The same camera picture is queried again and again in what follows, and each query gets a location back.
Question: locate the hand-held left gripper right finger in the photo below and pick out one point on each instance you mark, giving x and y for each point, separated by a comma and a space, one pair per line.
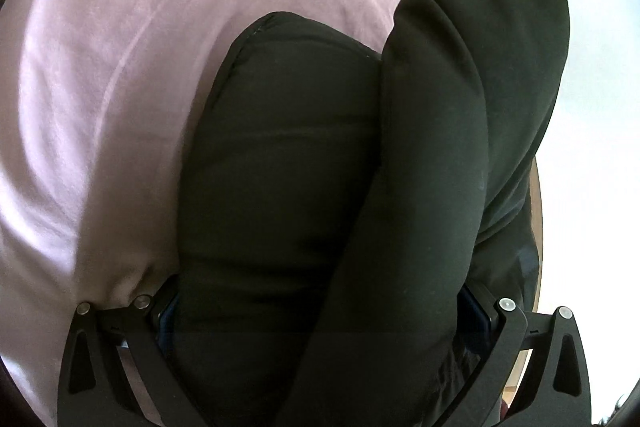
474, 314

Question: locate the pink bed sheet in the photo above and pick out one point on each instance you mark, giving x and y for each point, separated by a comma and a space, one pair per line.
125, 82

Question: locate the wooden panel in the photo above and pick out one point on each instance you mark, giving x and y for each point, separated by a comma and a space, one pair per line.
537, 232

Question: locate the black puffer jacket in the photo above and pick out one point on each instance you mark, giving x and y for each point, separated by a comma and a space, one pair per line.
400, 157

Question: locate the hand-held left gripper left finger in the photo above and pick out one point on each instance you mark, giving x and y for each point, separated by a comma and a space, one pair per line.
167, 319

